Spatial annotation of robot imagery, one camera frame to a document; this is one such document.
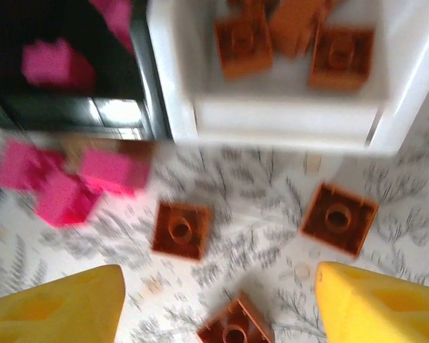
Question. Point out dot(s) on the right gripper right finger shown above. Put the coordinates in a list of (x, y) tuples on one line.
[(379, 314)]

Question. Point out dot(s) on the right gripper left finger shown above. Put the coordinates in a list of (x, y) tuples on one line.
[(57, 314)]

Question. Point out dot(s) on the black rectangular plastic container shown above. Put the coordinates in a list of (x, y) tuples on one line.
[(57, 110)]

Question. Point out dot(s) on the white rectangular plastic container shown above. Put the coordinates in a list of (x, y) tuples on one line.
[(282, 118)]

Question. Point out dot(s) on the pink lego brick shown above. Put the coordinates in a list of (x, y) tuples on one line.
[(62, 202), (53, 66), (114, 18), (18, 168), (114, 169)]

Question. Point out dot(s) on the orange lego brick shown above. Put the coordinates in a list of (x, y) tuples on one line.
[(293, 25), (243, 50), (236, 325), (250, 6), (182, 230), (339, 59), (337, 218)]

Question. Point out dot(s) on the floral patterned tablecloth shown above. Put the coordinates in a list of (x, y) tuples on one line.
[(257, 200)]

